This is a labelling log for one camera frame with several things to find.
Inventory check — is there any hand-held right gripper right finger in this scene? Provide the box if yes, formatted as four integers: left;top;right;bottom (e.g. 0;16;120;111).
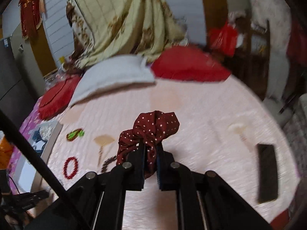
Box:
156;149;274;230

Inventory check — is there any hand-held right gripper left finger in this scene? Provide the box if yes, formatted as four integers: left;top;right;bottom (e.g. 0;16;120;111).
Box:
26;144;147;230

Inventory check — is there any red polka dot scrunchie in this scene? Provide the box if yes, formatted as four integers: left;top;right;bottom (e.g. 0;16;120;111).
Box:
116;111;180;179

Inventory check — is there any red bead bracelet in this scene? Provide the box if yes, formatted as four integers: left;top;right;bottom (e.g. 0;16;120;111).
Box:
64;156;79;180

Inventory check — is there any white shallow box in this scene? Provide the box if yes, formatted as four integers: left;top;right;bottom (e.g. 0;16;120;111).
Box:
14;121;63;196

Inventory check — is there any orange plastic basket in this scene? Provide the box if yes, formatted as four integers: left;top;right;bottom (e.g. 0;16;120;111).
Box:
0;136;13;170

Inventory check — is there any purple floral bedsheet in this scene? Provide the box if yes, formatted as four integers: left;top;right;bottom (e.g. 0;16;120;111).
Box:
11;98;60;197

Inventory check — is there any beige pillow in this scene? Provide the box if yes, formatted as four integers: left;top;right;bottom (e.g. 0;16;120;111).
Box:
68;55;157;107

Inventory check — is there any black rectangular device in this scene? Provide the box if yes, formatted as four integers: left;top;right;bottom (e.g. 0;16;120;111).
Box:
256;144;279;203

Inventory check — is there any red pillow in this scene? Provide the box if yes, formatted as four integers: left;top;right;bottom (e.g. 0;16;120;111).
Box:
151;46;233;83

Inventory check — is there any red ruffled round cushion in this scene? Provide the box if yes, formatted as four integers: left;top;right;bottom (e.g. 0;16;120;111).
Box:
38;75;82;120

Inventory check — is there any grey refrigerator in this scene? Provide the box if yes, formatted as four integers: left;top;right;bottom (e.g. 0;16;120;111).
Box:
0;36;46;122

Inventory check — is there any red shopping bag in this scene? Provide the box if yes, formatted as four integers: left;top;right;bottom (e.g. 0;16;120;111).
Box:
207;21;238;57

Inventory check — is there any yellow floral blanket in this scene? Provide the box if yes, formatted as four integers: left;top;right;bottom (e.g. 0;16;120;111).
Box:
61;0;189;72

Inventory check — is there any red hanging decoration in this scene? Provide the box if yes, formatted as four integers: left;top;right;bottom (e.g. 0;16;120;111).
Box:
19;0;45;41

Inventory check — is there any brown bead bracelet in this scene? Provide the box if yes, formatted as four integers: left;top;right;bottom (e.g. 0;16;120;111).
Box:
102;155;118;174

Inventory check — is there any black cable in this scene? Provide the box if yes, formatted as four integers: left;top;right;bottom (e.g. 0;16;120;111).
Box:
0;109;93;230

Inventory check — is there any orange bead bracelet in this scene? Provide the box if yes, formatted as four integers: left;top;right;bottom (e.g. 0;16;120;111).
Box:
66;128;86;142

